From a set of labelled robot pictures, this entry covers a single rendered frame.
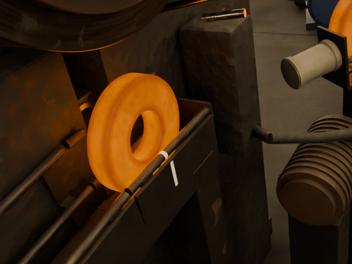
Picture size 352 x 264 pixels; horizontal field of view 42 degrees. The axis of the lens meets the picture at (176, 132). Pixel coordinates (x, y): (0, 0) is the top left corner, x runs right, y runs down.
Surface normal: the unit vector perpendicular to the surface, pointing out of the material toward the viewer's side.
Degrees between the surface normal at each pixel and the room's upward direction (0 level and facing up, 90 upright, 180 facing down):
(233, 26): 23
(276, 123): 0
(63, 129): 90
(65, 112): 90
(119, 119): 90
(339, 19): 65
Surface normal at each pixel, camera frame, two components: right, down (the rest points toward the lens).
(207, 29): -0.36, -0.55
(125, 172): 0.83, 0.17
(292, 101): -0.18, -0.82
